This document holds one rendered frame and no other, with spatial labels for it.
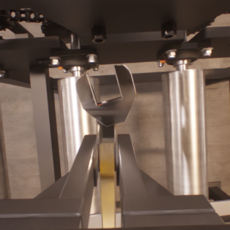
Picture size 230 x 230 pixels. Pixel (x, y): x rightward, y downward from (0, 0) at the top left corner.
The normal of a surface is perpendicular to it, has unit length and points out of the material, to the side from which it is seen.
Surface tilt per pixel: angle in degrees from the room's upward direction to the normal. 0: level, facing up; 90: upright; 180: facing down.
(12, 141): 0
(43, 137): 0
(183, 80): 20
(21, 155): 0
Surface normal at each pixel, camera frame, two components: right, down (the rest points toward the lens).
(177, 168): -0.73, 0.09
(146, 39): 0.02, 0.06
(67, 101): -0.32, 0.08
